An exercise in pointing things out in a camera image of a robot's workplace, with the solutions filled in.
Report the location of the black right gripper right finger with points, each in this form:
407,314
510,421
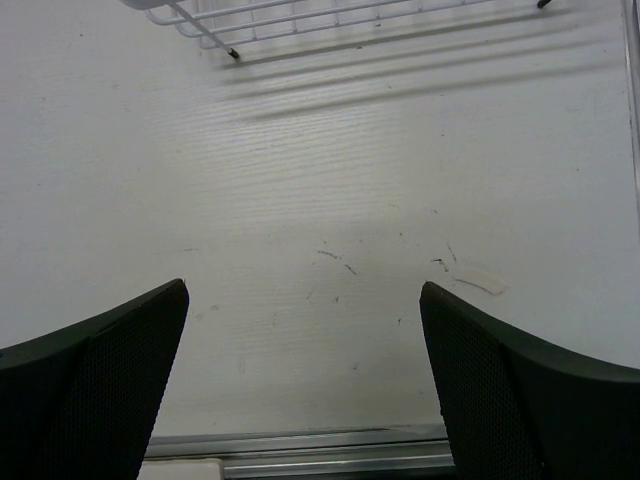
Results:
518,407

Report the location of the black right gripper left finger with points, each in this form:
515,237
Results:
82,402

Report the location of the white front cover board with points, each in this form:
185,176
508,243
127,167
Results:
197,469

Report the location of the aluminium table edge rail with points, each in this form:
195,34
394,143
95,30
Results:
392,452

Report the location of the white wire dish rack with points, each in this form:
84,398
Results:
229,25

